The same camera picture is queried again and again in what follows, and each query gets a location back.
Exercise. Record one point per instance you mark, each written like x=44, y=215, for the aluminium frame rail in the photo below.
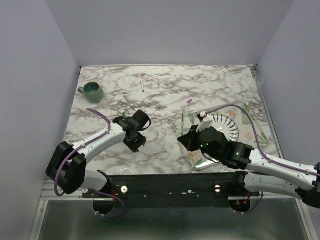
x=48, y=193

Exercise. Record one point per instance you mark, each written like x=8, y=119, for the leaf pattern glass tray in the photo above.
x=252, y=137

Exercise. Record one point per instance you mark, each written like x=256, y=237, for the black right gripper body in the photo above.
x=200, y=146

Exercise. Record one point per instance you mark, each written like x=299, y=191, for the green ceramic mug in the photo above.
x=92, y=91

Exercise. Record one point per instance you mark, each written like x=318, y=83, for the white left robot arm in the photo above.
x=68, y=165

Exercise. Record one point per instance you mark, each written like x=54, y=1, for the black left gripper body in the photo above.
x=136, y=143

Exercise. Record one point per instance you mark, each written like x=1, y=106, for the pink tipped white pen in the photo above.
x=142, y=85

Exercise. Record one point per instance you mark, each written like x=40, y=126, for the striped white blue plate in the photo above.
x=226, y=125

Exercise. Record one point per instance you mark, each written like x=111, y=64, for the black mounting base bar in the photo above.
x=171, y=191

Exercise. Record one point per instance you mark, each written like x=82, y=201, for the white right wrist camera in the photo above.
x=205, y=121

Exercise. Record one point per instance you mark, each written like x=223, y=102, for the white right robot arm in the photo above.
x=283, y=177

